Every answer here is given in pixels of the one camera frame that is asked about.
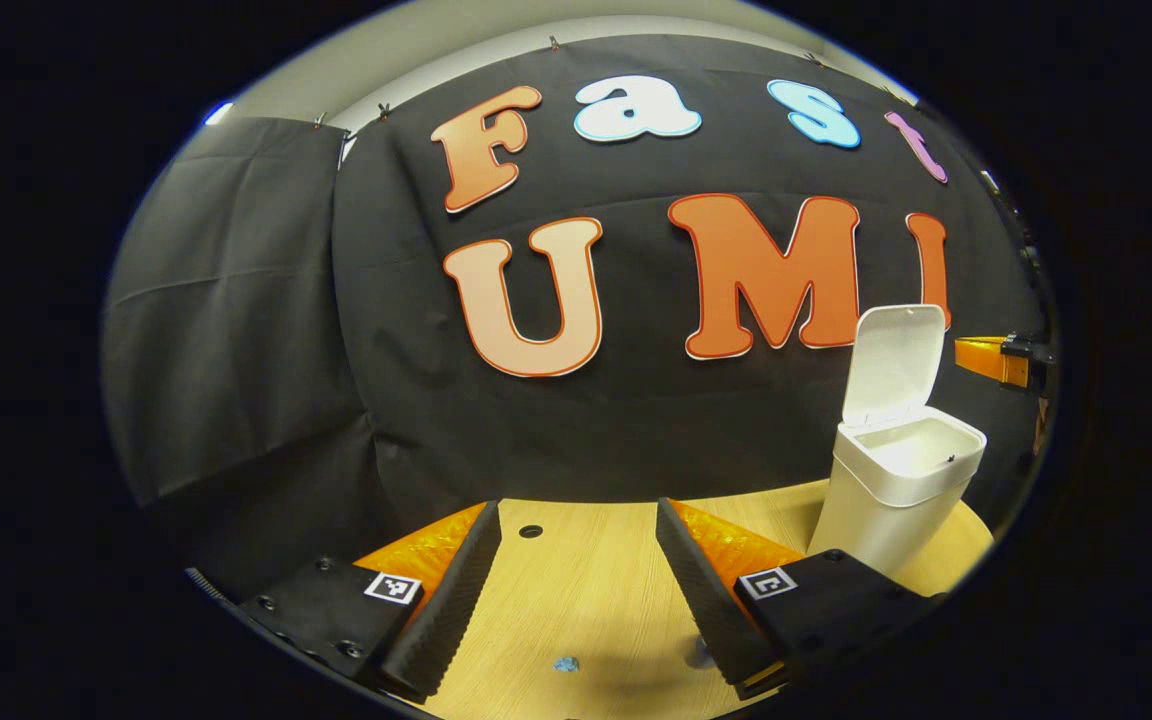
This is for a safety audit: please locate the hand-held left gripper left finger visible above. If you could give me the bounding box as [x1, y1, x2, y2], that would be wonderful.
[236, 500, 503, 703]

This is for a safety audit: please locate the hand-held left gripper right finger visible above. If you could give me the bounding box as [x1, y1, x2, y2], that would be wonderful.
[655, 497, 947, 701]

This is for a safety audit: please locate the white desktop garbage bin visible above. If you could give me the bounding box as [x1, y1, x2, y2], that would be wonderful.
[806, 304, 989, 581]

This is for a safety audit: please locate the wooden desktop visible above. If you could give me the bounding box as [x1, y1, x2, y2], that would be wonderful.
[356, 478, 995, 720]

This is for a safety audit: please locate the black backdrop cloth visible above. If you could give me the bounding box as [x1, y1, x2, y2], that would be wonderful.
[101, 35, 1057, 601]

